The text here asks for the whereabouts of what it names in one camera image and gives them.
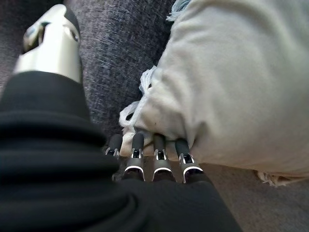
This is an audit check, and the white fringed cushion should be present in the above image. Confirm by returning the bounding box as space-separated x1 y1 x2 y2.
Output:
119 0 309 188

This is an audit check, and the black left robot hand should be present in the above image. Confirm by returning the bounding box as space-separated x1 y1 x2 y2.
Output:
0 3 242 232

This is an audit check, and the grey fabric armchair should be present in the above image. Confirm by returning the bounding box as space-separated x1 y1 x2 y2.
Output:
0 0 178 182

